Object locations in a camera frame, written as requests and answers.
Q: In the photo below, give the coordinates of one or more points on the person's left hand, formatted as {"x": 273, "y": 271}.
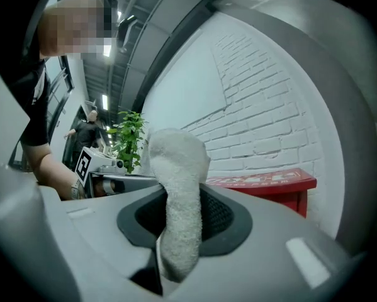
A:
{"x": 98, "y": 189}

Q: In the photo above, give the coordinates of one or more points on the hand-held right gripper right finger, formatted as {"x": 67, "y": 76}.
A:
{"x": 263, "y": 256}

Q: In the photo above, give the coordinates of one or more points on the person's head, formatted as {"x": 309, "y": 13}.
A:
{"x": 71, "y": 24}

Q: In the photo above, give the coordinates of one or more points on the white cloth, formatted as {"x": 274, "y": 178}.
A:
{"x": 182, "y": 175}

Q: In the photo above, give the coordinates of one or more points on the long ceiling lamp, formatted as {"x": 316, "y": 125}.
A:
{"x": 104, "y": 102}

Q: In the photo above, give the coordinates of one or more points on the person's left forearm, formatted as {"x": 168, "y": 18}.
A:
{"x": 51, "y": 171}

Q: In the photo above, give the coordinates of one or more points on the person's black t-shirt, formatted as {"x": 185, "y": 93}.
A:
{"x": 34, "y": 105}

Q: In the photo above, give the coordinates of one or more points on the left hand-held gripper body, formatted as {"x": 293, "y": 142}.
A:
{"x": 95, "y": 165}

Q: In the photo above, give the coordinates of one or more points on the grey wristwatch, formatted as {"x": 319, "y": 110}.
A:
{"x": 76, "y": 190}

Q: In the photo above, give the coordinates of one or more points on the red fire extinguisher box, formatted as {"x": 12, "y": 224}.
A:
{"x": 282, "y": 187}

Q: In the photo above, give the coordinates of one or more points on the green potted plant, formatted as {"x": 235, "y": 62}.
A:
{"x": 128, "y": 137}

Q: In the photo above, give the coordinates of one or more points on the black window frame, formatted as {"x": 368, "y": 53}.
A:
{"x": 62, "y": 83}

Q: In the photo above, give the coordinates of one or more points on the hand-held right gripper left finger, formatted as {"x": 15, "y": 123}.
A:
{"x": 93, "y": 228}

